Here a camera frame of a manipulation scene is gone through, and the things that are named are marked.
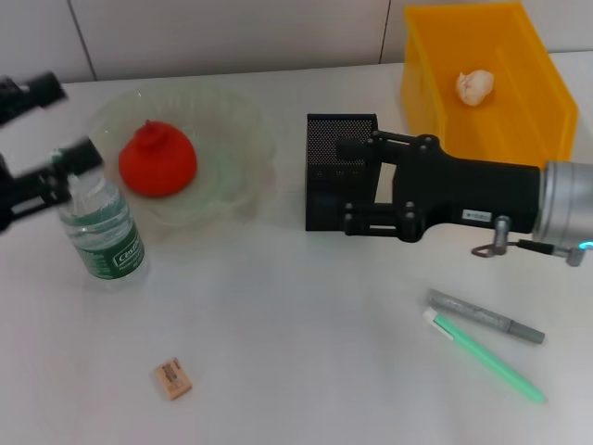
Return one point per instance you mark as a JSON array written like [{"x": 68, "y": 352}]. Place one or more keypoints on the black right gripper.
[{"x": 463, "y": 190}]

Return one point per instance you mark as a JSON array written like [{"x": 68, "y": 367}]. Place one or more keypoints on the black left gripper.
[{"x": 4, "y": 204}]

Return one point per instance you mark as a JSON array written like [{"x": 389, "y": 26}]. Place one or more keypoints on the clear water bottle green label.
[{"x": 106, "y": 232}]

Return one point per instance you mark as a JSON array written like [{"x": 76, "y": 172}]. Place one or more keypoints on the white paper ball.
[{"x": 475, "y": 87}]

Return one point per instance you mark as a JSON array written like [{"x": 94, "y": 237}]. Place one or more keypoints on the mint green pen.
[{"x": 491, "y": 361}]

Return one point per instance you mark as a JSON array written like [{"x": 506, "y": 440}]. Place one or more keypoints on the beige eraser block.
[{"x": 173, "y": 377}]

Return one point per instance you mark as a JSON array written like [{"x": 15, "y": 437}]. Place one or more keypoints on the black mesh pen holder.
[{"x": 324, "y": 185}]

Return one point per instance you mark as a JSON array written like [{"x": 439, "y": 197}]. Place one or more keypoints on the clear green glass fruit plate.
[{"x": 222, "y": 130}]

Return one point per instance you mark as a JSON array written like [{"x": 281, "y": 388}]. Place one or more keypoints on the grey marker pen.
[{"x": 491, "y": 319}]

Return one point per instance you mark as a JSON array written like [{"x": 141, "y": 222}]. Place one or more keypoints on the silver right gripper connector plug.
[{"x": 501, "y": 234}]

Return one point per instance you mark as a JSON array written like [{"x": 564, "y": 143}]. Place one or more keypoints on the yellow plastic bin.
[{"x": 509, "y": 116}]

